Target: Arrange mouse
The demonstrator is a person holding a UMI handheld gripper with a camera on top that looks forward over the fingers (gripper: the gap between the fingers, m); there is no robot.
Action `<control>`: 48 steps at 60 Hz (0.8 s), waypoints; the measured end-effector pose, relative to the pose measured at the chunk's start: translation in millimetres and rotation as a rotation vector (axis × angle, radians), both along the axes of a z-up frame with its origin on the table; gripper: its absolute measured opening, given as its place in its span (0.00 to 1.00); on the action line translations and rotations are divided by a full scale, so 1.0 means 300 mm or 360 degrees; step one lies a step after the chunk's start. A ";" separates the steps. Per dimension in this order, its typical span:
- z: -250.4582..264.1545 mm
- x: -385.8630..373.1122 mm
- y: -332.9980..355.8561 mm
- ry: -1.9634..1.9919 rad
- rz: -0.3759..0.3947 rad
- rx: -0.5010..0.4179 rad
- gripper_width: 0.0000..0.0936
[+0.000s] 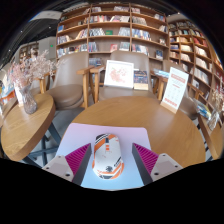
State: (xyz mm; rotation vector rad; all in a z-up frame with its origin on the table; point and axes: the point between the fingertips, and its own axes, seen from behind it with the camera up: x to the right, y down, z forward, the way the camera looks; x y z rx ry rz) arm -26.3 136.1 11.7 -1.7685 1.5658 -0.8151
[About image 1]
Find pastel blue pink mouse pad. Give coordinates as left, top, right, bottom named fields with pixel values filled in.
left=54, top=122, right=153, bottom=191

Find low colourful book display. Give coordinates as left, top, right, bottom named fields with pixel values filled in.
left=0, top=76, right=17, bottom=108

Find white orange patterned computer mouse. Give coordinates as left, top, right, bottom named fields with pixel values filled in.
left=91, top=133, right=125, bottom=180

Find white orange sign wooden base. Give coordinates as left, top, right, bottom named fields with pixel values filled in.
left=160, top=66, right=190, bottom=114

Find wide wooden bookshelf unit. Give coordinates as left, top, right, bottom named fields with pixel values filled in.
left=55, top=3, right=169, bottom=68

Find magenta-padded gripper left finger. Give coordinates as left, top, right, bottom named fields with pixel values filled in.
left=41, top=143, right=92, bottom=186

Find glass vase pink dried flowers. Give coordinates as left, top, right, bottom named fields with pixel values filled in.
left=7, top=49, right=59, bottom=115

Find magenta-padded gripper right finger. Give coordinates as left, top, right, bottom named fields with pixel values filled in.
left=131, top=143, right=184, bottom=186

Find white ceiling air vent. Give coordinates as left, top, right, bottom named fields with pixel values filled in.
left=31, top=9, right=63, bottom=22

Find glass vase beige dried flowers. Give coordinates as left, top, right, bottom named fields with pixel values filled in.
left=206, top=88, right=224, bottom=132

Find white framed red print picture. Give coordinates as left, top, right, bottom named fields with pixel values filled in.
left=103, top=59, right=135, bottom=89

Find stack of blue books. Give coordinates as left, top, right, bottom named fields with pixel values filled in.
left=193, top=98, right=213, bottom=121

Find small white table card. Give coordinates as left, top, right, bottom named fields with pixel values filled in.
left=13, top=84, right=24, bottom=108

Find brown leather wooden armchair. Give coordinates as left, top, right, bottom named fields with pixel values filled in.
left=89, top=49, right=168, bottom=103
left=162, top=59, right=208, bottom=121
left=39, top=51, right=94, bottom=111

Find curved wooden bookshelf unit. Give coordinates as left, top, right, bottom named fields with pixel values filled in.
left=167, top=19, right=224, bottom=111

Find dark cover book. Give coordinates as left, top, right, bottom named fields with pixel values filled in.
left=133, top=70, right=149, bottom=91

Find distant wooden bookshelf unit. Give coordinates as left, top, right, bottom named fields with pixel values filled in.
left=18, top=43, right=39, bottom=63

